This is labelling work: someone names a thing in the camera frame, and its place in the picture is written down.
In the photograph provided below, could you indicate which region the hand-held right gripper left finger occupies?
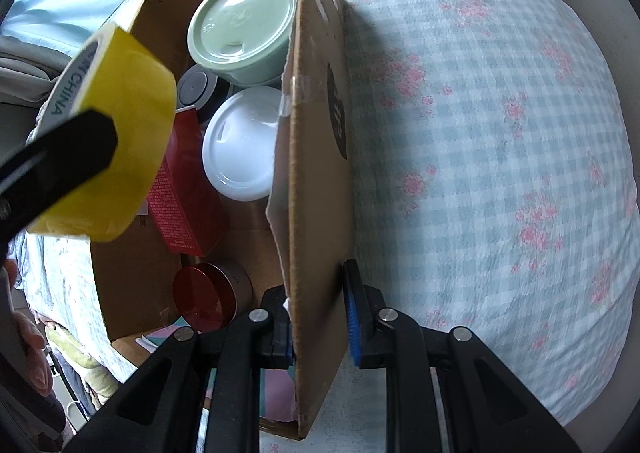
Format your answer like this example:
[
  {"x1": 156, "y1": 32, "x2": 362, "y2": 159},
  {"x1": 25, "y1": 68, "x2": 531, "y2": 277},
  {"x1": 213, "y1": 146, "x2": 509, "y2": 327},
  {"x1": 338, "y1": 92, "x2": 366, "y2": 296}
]
[{"x1": 65, "y1": 284, "x2": 298, "y2": 453}]

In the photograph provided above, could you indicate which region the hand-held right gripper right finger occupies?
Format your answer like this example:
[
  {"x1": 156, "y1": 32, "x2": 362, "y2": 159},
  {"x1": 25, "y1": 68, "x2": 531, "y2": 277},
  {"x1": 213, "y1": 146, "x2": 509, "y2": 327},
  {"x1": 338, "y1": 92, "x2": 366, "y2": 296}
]
[{"x1": 341, "y1": 259, "x2": 583, "y2": 453}]

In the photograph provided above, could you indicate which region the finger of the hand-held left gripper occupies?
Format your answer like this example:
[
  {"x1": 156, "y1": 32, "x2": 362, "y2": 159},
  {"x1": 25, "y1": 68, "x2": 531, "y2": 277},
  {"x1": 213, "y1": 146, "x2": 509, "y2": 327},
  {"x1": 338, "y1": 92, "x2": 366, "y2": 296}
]
[{"x1": 0, "y1": 108, "x2": 119, "y2": 239}]

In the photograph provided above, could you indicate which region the yellow tape roll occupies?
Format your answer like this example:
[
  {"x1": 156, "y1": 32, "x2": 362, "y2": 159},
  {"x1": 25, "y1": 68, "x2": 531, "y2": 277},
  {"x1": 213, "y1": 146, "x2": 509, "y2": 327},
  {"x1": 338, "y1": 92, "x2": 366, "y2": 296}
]
[{"x1": 26, "y1": 24, "x2": 177, "y2": 244}]

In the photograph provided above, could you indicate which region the red lid round tin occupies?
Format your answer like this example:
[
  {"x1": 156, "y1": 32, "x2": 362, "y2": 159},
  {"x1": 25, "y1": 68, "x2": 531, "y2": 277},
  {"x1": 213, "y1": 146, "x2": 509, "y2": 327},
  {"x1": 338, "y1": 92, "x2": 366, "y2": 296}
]
[{"x1": 172, "y1": 260, "x2": 253, "y2": 334}]

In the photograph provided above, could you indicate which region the red box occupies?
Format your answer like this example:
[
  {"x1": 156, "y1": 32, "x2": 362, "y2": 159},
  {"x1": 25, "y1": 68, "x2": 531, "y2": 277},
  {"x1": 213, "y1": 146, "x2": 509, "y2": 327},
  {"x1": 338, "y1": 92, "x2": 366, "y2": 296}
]
[{"x1": 146, "y1": 106, "x2": 228, "y2": 256}]

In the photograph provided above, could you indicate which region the white lidded container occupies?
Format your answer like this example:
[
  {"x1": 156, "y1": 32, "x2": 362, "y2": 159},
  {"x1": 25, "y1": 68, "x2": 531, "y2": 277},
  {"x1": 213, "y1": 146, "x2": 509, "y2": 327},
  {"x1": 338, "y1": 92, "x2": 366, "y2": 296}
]
[{"x1": 202, "y1": 86, "x2": 283, "y2": 202}]

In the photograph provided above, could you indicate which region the brown cardboard box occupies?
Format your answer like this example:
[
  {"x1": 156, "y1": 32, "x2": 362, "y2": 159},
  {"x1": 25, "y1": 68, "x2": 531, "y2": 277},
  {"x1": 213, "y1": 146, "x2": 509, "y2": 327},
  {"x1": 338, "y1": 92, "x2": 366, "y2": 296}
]
[{"x1": 90, "y1": 0, "x2": 357, "y2": 441}]

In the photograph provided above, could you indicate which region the pale green lidded container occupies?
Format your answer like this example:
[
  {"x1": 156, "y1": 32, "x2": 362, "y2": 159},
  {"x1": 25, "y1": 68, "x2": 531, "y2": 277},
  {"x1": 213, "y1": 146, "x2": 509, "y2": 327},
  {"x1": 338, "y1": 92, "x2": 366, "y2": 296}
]
[{"x1": 187, "y1": 0, "x2": 299, "y2": 87}]

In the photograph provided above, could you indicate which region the person's left hand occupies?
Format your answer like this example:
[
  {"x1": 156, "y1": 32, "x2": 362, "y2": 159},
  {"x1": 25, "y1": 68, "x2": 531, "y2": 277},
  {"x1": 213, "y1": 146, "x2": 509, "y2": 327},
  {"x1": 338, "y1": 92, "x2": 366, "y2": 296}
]
[{"x1": 4, "y1": 258, "x2": 53, "y2": 396}]

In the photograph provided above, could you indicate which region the pale green fabric item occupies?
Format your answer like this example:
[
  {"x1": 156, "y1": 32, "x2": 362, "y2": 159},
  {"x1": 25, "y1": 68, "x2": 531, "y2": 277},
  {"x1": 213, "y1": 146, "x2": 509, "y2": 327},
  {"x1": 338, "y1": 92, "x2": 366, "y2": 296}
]
[{"x1": 45, "y1": 325, "x2": 122, "y2": 406}]

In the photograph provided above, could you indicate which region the grey cushion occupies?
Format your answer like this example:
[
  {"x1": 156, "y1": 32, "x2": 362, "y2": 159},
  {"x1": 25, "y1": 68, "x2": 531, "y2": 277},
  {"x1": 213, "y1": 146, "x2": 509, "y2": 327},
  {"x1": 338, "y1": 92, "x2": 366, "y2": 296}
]
[{"x1": 0, "y1": 38, "x2": 68, "y2": 106}]

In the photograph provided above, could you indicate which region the grey lid jar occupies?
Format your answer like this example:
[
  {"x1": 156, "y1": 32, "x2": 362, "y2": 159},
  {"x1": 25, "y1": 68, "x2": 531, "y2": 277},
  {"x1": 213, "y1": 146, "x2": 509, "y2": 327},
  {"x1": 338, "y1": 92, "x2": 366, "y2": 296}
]
[{"x1": 176, "y1": 68, "x2": 236, "y2": 126}]

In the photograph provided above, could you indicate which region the checked floral blanket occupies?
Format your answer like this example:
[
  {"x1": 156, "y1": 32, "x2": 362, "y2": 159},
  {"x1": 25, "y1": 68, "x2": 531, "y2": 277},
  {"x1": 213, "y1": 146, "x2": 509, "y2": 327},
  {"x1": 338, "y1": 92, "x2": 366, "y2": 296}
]
[{"x1": 10, "y1": 0, "x2": 640, "y2": 453}]

